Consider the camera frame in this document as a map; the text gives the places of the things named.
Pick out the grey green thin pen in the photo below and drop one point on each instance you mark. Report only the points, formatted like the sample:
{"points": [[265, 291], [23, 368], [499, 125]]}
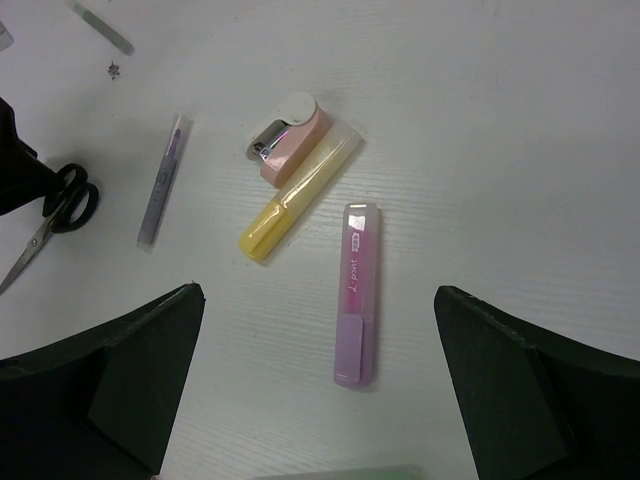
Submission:
{"points": [[101, 27]]}

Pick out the green highlighter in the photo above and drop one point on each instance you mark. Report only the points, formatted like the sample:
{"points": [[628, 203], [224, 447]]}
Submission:
{"points": [[393, 472]]}

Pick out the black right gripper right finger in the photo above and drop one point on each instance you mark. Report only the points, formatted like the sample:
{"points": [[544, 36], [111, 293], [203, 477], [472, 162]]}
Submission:
{"points": [[536, 404]]}

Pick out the purple grey pen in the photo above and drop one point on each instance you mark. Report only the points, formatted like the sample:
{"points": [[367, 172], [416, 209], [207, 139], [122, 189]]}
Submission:
{"points": [[159, 196]]}

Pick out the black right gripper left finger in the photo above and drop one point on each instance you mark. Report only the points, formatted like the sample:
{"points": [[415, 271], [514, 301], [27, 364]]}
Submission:
{"points": [[101, 404]]}

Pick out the pink mini stapler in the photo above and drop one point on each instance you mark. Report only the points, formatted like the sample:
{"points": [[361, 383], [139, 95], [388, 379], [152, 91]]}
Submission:
{"points": [[283, 140]]}

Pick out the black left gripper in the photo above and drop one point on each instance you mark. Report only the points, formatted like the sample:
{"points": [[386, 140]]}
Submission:
{"points": [[23, 177]]}

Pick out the yellow highlighter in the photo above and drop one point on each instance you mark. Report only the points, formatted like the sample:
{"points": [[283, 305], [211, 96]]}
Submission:
{"points": [[299, 191]]}

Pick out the pink purple highlighter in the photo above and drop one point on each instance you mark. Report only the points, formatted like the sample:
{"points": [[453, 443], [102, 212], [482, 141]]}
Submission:
{"points": [[355, 340]]}

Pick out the black handled scissors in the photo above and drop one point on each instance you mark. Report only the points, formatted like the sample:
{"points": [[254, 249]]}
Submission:
{"points": [[63, 212]]}

